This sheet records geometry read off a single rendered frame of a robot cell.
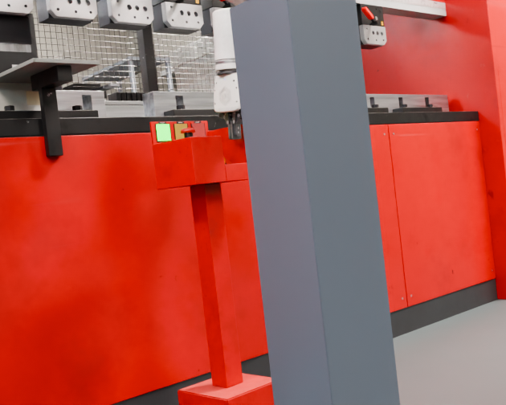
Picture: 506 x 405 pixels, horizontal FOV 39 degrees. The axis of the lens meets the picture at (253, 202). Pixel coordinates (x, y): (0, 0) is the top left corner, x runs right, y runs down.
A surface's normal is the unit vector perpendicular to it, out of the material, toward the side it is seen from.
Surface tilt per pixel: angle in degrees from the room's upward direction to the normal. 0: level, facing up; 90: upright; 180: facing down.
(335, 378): 90
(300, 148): 90
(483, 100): 90
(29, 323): 90
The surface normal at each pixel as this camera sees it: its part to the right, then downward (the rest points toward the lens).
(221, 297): 0.70, -0.07
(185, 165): -0.71, 0.09
